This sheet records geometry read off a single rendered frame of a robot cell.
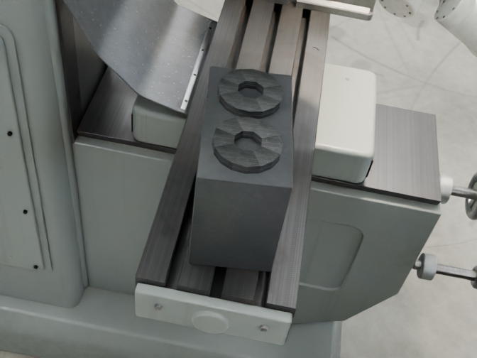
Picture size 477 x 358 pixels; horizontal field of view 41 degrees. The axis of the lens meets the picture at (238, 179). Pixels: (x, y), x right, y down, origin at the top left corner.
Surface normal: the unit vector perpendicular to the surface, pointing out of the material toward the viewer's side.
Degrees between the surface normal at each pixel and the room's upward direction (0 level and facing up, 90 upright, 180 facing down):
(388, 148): 0
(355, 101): 0
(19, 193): 88
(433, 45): 0
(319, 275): 90
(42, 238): 88
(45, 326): 68
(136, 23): 45
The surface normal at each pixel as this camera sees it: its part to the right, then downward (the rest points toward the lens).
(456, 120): 0.11, -0.66
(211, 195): -0.05, 0.74
